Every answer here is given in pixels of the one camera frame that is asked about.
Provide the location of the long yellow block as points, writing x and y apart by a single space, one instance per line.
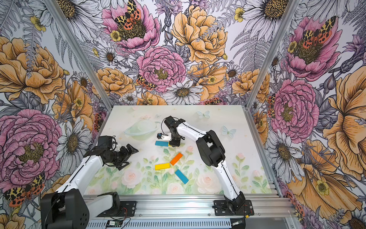
163 166

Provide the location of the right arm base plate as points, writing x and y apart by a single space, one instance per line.
233 208

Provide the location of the aluminium front rail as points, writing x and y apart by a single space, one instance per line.
200 206

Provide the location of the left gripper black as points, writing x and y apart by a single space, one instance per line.
126 156

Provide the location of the right aluminium corner post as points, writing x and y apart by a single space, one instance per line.
278 37

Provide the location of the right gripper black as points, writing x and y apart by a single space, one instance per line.
175 144

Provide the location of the aluminium corner post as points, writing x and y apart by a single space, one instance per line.
278 37
62 22

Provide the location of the white vented cable duct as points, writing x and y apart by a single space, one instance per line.
165 224

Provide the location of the orange block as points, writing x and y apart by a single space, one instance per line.
176 159

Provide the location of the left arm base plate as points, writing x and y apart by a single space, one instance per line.
127 208

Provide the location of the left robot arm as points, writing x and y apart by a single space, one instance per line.
66 208

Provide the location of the teal block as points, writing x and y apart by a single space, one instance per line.
162 143
181 176

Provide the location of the small green circuit board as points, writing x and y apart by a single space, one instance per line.
114 223

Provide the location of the left aluminium corner post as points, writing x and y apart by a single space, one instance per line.
62 22

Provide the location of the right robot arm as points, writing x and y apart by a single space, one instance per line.
212 154

